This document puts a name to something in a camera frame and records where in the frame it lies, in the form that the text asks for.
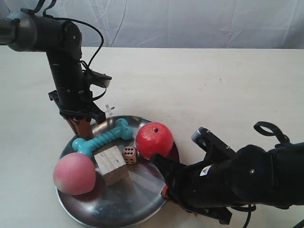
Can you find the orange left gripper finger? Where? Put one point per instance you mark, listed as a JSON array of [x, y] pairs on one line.
[[81, 126]]

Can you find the wooden cube block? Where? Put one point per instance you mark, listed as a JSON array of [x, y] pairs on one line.
[[112, 165]]

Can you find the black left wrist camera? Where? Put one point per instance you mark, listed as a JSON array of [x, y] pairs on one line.
[[97, 79]]

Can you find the small wooden die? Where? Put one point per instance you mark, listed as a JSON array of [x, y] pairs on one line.
[[129, 154]]

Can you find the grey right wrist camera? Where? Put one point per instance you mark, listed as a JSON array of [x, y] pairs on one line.
[[211, 142]]

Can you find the teal rubber bone toy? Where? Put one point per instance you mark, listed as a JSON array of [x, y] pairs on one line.
[[121, 130]]

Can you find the round metal plate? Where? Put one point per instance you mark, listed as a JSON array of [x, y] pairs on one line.
[[126, 203]]

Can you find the pink toy peach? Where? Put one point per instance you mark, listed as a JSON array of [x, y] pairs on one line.
[[74, 174]]

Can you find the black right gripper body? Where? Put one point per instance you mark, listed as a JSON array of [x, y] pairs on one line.
[[206, 195]]

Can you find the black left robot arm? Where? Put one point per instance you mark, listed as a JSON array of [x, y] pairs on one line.
[[61, 40]]

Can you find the red toy apple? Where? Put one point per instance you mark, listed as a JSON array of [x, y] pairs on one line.
[[152, 138]]

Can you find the grey backdrop cloth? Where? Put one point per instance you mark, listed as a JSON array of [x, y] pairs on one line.
[[187, 23]]

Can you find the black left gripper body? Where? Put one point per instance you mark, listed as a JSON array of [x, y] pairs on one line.
[[76, 109]]

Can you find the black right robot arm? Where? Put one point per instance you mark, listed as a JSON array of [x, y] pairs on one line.
[[251, 176]]

